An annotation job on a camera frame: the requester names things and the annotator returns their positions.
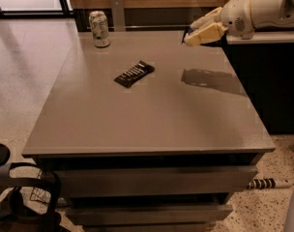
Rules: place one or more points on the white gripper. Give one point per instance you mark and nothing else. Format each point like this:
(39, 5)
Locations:
(236, 15)

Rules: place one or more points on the blue rxbar blueberry wrapper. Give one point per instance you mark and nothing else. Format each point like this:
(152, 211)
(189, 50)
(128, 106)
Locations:
(187, 31)

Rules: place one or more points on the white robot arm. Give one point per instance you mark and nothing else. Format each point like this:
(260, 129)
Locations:
(272, 13)

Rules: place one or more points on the black rxbar chocolate wrapper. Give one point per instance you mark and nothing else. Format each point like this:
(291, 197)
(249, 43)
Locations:
(135, 73)

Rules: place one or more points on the white green 7up can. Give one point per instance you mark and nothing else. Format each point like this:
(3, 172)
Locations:
(99, 29)

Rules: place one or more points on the striped black white stick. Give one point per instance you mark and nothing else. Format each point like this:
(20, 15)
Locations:
(269, 183)

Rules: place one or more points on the grey upper drawer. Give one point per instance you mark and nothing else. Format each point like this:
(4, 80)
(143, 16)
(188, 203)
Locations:
(155, 181)

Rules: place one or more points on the grey drawer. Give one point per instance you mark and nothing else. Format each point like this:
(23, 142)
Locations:
(148, 215)
(155, 181)

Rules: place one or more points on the grey lower drawer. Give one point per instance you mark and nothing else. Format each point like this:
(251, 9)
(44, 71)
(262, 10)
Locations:
(148, 215)

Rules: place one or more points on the black office chair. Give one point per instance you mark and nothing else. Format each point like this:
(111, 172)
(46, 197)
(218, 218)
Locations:
(15, 216)

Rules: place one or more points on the metal wall rail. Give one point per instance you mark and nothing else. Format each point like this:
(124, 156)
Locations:
(147, 28)

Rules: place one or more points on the left grey metal bracket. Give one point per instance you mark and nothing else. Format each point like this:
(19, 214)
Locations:
(118, 16)

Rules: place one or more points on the black wire basket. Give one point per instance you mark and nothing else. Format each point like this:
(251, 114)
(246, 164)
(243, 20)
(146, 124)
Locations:
(50, 195)

